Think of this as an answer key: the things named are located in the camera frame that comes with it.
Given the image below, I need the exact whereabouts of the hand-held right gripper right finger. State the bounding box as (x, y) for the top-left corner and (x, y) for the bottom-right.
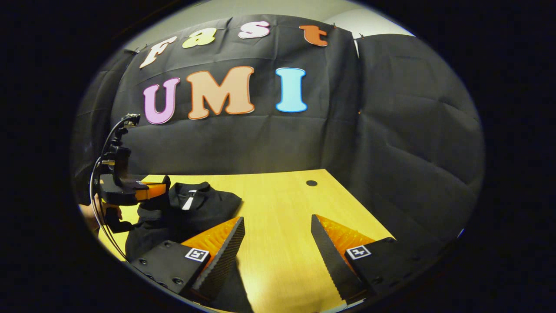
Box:
(310, 214), (435, 305)

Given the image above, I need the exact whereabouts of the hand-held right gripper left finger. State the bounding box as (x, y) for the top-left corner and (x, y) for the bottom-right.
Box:
(129, 216), (246, 305)

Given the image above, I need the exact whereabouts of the black button-up garment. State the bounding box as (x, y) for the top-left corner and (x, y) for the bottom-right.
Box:
(125, 182), (255, 313)

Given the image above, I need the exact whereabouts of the black backdrop cloth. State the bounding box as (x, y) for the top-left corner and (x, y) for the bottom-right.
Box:
(72, 14), (486, 261)

